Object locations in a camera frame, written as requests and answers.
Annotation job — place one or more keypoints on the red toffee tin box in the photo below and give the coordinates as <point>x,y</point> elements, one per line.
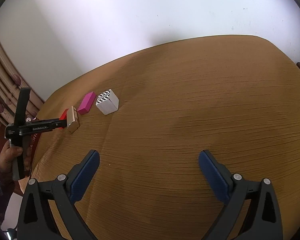
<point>34,139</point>

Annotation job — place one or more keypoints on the red rectangular block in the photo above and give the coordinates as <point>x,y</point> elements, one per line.
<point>63,118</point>

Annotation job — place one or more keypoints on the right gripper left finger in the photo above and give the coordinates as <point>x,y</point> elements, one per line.
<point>36,220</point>

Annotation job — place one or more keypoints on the beige patterned curtain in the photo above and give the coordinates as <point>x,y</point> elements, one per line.
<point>11,83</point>

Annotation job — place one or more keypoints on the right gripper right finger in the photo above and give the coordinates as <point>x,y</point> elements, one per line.
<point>263,218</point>

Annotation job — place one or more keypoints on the pink rectangular block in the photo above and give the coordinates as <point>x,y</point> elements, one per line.
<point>86,103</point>

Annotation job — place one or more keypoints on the zigzag patterned white cube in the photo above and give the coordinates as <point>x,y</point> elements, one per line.
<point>107,102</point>

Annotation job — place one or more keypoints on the gold ribbed metal case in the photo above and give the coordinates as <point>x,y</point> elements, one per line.
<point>72,119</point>

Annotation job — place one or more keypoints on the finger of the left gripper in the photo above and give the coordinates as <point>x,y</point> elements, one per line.
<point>57,123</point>

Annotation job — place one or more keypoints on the person left hand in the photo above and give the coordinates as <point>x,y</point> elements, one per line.
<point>7,155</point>

